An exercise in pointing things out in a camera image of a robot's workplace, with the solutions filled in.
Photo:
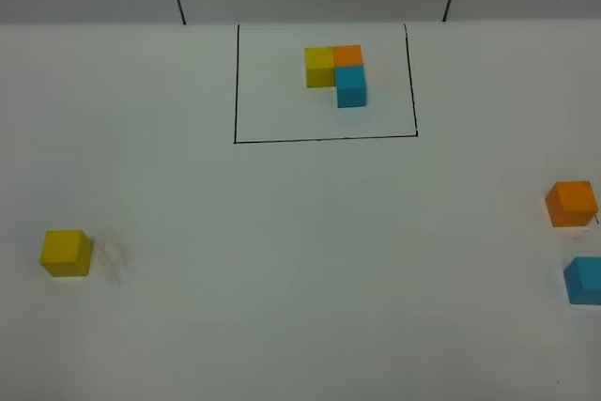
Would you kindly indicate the template yellow cube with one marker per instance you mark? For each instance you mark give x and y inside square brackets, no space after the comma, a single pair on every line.
[319,67]

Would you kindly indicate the template blue cube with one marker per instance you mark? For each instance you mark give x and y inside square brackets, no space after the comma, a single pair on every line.
[351,89]

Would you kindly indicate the yellow wooden cube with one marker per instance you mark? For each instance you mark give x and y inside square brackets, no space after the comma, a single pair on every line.
[66,253]

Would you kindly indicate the blue wooden cube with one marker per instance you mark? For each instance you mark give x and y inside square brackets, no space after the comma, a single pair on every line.
[583,280]

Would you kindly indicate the template orange cube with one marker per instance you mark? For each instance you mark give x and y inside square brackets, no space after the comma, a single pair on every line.
[347,56]

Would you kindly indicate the orange wooden cube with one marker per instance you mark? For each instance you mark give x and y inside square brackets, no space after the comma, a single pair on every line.
[571,203]

